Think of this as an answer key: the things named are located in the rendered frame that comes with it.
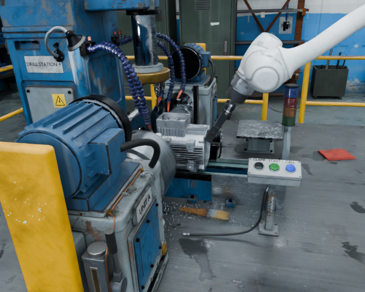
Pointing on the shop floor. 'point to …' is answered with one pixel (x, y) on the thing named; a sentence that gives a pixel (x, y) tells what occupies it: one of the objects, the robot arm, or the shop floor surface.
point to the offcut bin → (329, 79)
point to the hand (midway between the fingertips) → (211, 134)
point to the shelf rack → (0, 58)
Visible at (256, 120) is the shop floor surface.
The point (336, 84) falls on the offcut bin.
